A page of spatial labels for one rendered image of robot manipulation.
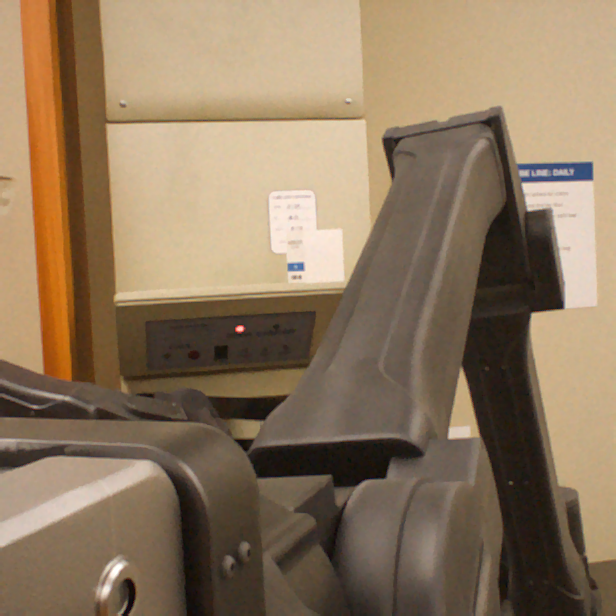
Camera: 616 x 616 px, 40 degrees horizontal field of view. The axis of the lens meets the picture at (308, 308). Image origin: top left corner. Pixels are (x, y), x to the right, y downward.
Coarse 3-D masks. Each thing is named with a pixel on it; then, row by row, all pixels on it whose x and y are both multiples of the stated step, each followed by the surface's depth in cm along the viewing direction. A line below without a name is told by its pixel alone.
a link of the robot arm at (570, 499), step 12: (564, 492) 82; (576, 492) 81; (564, 504) 78; (576, 504) 80; (576, 516) 80; (576, 528) 79; (576, 540) 79; (504, 600) 79; (600, 600) 77; (504, 612) 76; (600, 612) 75
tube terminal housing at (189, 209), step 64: (128, 128) 101; (192, 128) 102; (256, 128) 104; (320, 128) 105; (128, 192) 101; (192, 192) 102; (256, 192) 104; (320, 192) 106; (128, 256) 101; (192, 256) 103; (256, 256) 104; (128, 384) 102; (192, 384) 103; (256, 384) 105
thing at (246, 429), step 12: (144, 396) 99; (216, 396) 94; (216, 408) 93; (228, 408) 93; (240, 408) 92; (252, 408) 91; (264, 408) 90; (228, 420) 93; (240, 420) 92; (252, 420) 91; (264, 420) 90; (240, 432) 92; (252, 432) 91; (240, 444) 92
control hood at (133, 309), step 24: (192, 288) 99; (216, 288) 93; (240, 288) 93; (264, 288) 93; (288, 288) 94; (312, 288) 94; (336, 288) 95; (120, 312) 91; (144, 312) 92; (168, 312) 92; (192, 312) 93; (216, 312) 94; (240, 312) 94; (264, 312) 95; (288, 312) 96; (120, 336) 94; (144, 336) 94; (312, 336) 100; (120, 360) 97; (144, 360) 98; (288, 360) 102
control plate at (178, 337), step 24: (312, 312) 96; (168, 336) 95; (192, 336) 96; (216, 336) 97; (240, 336) 97; (264, 336) 98; (288, 336) 99; (168, 360) 98; (192, 360) 99; (216, 360) 100; (240, 360) 101; (264, 360) 101
